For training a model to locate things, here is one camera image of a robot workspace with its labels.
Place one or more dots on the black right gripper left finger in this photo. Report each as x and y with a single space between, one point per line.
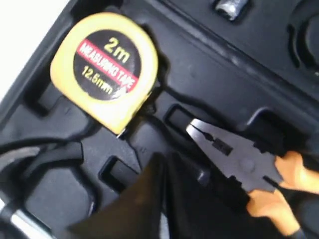
135 214

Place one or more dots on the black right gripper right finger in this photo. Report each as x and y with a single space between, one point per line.
202 204

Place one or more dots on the steel claw hammer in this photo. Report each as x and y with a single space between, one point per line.
12 210

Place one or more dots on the black plastic tool case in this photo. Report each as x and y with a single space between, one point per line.
256 76

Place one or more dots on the yellow measuring tape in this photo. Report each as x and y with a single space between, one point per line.
107 65

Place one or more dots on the clear voltage tester screwdriver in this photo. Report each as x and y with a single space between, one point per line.
230 8

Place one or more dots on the orange handled pliers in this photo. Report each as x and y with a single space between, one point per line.
261 174

